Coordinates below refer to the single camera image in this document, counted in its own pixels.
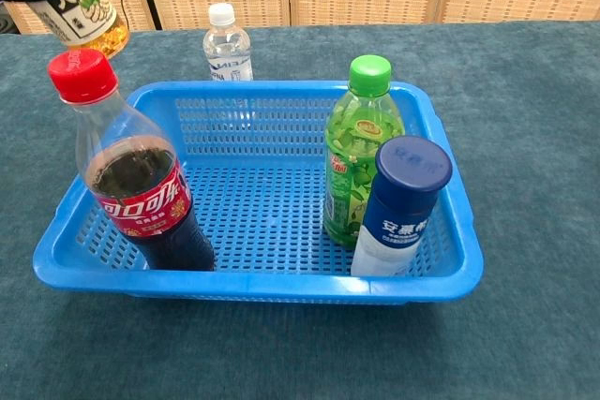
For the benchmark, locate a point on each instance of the clear water bottle white cap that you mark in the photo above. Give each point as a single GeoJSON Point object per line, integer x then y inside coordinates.
{"type": "Point", "coordinates": [227, 51]}

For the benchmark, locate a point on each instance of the green drink bottle green cap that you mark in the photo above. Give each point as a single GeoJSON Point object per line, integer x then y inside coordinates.
{"type": "Point", "coordinates": [351, 161]}

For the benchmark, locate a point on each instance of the cola bottle with red cap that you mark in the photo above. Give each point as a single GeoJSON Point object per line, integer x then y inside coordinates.
{"type": "Point", "coordinates": [140, 203]}

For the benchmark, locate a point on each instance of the blue white milk bottle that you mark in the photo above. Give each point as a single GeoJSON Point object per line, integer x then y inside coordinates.
{"type": "Point", "coordinates": [398, 212]}

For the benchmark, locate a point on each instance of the blue perforated plastic basket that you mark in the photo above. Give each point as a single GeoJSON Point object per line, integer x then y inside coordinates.
{"type": "Point", "coordinates": [262, 285]}

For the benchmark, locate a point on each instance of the amber tea bottle black cap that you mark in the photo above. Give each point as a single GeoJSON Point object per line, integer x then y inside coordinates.
{"type": "Point", "coordinates": [89, 20]}

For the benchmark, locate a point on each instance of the teal table cloth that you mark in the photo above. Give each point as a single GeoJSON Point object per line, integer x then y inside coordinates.
{"type": "Point", "coordinates": [300, 348]}

